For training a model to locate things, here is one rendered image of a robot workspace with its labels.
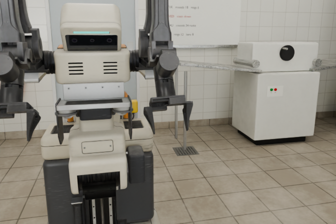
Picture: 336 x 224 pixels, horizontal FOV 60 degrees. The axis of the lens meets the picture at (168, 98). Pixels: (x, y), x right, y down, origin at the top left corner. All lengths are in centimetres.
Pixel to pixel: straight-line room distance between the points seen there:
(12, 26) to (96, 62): 33
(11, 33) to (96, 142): 51
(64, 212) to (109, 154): 52
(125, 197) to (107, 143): 48
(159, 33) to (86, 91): 38
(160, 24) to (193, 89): 321
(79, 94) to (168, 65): 43
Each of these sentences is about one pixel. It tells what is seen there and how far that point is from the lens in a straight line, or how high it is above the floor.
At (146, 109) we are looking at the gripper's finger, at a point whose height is 107.
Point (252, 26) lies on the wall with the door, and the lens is 435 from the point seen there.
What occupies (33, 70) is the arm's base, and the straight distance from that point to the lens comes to 116.
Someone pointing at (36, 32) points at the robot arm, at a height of 128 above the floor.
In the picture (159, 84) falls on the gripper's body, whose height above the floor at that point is 113.
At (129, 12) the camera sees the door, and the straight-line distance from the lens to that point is 388.
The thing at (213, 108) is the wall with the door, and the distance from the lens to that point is 424.
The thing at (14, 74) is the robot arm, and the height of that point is 117.
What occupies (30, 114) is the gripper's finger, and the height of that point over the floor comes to 107.
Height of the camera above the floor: 127
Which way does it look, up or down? 12 degrees down
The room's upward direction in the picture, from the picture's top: straight up
